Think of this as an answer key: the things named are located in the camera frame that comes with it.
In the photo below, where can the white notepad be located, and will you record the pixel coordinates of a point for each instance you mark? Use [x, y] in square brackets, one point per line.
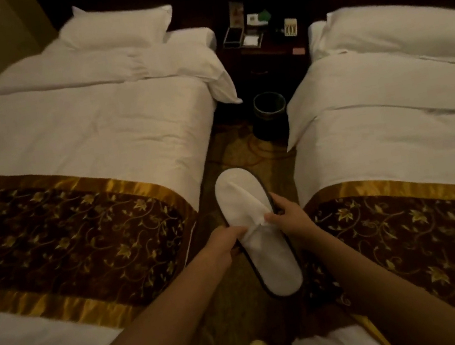
[252, 41]

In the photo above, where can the person's right hand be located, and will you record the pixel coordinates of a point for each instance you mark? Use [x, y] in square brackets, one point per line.
[297, 223]

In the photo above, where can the white pillow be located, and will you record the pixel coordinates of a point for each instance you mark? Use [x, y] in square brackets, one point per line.
[116, 28]
[404, 32]

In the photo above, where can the person's left hand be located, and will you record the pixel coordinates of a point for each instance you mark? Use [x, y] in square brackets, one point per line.
[226, 244]

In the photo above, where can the person's left forearm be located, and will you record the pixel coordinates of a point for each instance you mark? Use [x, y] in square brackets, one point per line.
[152, 343]

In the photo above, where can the dark round trash can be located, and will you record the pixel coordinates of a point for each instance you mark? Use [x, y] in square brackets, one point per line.
[271, 121]

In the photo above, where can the white bed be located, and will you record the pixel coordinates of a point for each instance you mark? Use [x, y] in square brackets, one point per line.
[72, 126]
[377, 132]

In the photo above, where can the person's right forearm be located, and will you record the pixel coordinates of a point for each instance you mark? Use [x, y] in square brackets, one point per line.
[383, 296]

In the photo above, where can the dark wooden nightstand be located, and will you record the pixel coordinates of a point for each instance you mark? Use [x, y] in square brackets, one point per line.
[266, 68]

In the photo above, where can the small black tray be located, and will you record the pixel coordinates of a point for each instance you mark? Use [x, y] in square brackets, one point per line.
[232, 37]

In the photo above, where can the small standing card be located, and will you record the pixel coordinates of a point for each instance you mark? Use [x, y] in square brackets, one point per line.
[236, 12]

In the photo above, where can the white slipper grey trim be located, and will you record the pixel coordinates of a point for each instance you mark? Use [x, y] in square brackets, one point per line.
[240, 198]

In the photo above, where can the brown gold floral bed runner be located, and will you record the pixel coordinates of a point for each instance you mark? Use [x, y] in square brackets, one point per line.
[417, 242]
[69, 240]

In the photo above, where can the small striped card holder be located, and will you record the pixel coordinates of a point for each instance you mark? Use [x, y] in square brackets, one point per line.
[290, 27]

